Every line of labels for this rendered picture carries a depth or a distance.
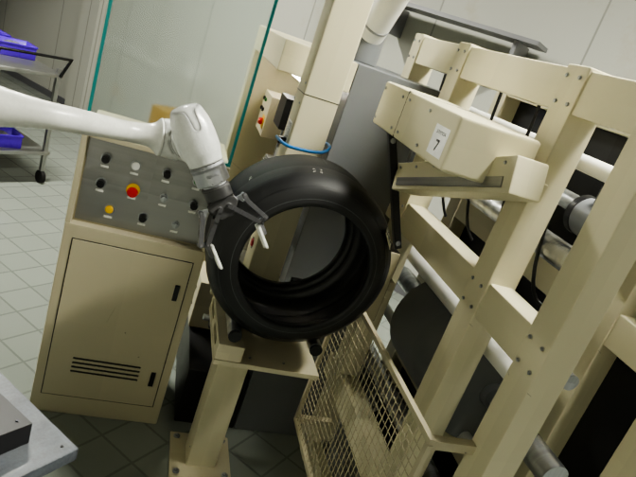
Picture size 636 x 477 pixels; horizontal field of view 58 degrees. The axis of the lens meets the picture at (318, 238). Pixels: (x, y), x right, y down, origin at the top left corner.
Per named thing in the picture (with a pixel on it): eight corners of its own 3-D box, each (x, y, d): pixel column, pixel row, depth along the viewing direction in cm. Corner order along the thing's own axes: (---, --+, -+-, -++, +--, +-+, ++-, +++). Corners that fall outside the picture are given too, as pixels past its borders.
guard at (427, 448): (292, 418, 252) (345, 281, 230) (296, 419, 253) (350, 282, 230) (341, 621, 171) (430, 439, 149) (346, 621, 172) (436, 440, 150)
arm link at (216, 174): (226, 158, 144) (235, 180, 146) (218, 156, 152) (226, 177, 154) (193, 171, 142) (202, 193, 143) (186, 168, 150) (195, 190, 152)
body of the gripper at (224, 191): (202, 192, 144) (216, 225, 147) (233, 179, 147) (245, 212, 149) (196, 188, 151) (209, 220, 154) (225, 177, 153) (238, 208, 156)
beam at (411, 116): (370, 121, 201) (385, 79, 197) (432, 141, 209) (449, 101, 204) (437, 170, 147) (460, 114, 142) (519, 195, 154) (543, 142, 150)
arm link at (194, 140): (231, 156, 144) (216, 155, 156) (208, 96, 139) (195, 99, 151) (191, 172, 140) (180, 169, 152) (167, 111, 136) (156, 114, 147)
